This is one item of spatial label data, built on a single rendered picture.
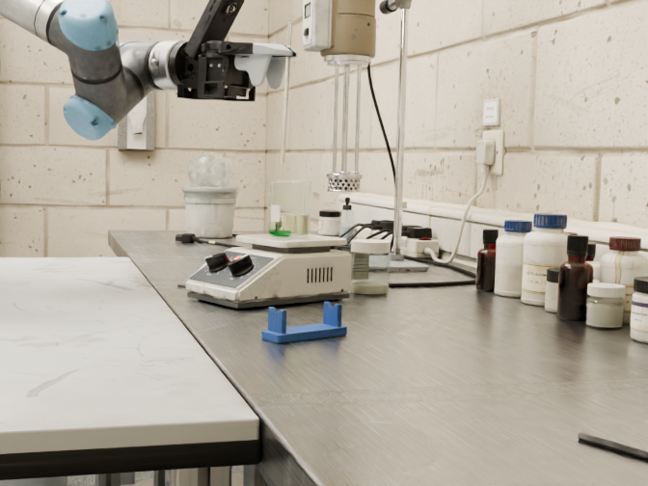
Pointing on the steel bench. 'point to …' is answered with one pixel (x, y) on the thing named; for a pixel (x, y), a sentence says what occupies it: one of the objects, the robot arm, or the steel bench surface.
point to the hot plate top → (291, 241)
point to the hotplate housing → (283, 279)
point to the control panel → (229, 271)
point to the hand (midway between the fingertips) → (287, 48)
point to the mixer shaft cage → (345, 182)
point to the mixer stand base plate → (407, 266)
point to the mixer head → (340, 31)
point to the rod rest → (332, 326)
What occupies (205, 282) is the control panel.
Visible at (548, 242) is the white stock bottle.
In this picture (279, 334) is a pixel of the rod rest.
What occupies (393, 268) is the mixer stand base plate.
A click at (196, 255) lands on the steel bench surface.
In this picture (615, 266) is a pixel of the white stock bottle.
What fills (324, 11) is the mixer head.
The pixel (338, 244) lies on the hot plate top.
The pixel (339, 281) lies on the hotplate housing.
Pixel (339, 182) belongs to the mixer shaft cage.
